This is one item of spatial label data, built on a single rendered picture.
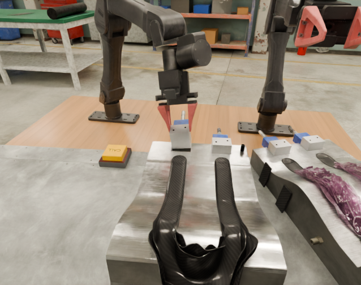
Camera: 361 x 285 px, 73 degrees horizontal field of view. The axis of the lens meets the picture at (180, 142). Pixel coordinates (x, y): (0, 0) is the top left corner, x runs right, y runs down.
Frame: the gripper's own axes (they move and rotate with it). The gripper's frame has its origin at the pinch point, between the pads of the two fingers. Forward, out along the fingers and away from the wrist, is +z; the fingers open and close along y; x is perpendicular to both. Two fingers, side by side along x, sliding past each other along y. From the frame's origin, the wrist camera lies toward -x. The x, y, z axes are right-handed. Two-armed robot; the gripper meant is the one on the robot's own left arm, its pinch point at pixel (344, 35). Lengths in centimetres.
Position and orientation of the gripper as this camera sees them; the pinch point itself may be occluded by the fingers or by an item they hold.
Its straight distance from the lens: 49.4
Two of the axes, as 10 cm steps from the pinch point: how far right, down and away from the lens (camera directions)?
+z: -1.6, 5.7, -8.1
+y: 9.9, 0.9, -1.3
